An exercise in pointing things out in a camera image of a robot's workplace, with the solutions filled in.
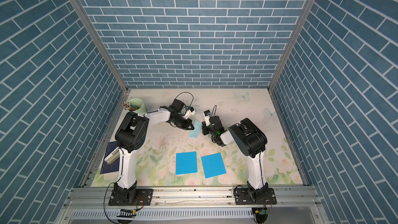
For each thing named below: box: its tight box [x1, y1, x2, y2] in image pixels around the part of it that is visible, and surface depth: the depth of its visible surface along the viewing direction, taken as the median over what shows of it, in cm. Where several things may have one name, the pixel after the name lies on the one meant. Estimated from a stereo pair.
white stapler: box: [104, 146, 120, 165], surface depth 85 cm
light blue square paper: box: [188, 119, 203, 139], surface depth 99 cm
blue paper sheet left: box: [175, 151, 198, 176], surface depth 86 cm
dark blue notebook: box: [100, 141, 120, 175], surface depth 84 cm
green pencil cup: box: [128, 98, 148, 114], surface depth 96 cm
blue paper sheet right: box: [201, 152, 227, 179], surface depth 86 cm
